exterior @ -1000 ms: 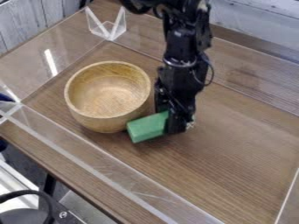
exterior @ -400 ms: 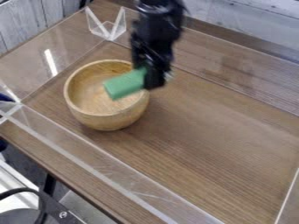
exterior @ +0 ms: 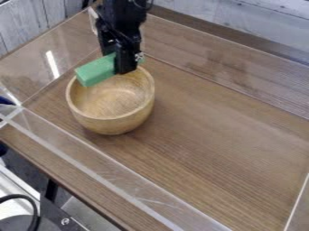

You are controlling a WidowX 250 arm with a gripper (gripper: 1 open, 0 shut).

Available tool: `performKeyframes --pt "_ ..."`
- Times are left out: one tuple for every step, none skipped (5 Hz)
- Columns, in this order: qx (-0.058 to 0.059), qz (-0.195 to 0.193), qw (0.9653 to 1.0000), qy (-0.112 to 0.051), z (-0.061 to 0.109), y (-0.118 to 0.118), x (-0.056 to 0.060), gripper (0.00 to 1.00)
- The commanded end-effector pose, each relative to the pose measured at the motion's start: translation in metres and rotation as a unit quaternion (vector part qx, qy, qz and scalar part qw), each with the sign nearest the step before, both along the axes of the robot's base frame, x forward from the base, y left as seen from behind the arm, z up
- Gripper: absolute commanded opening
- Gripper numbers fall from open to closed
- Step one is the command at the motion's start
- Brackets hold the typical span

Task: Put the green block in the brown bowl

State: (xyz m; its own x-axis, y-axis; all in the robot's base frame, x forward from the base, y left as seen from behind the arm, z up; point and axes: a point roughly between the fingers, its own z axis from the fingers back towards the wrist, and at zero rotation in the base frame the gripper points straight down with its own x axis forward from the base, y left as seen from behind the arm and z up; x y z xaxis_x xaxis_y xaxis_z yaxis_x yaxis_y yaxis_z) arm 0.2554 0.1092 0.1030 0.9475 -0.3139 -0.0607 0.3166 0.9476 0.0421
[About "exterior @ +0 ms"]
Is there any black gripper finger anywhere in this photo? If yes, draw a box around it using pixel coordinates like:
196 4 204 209
115 44 143 74
95 19 117 56

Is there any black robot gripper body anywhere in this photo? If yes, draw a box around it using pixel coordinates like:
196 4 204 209
95 0 148 47

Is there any green rectangular block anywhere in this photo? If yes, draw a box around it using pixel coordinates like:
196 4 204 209
73 52 145 88

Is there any light brown wooden bowl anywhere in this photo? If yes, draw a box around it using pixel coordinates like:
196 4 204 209
65 67 155 135

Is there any black table leg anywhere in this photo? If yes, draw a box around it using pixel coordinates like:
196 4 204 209
44 180 57 202

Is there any clear acrylic corner bracket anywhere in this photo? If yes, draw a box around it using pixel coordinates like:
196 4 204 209
87 6 99 36

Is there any black curved cable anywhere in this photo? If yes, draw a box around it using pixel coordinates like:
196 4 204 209
0 193 41 231

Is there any clear acrylic tray wall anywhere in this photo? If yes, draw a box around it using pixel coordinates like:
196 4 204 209
0 88 231 231

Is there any grey metal base plate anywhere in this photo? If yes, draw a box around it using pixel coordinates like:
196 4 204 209
37 197 89 231

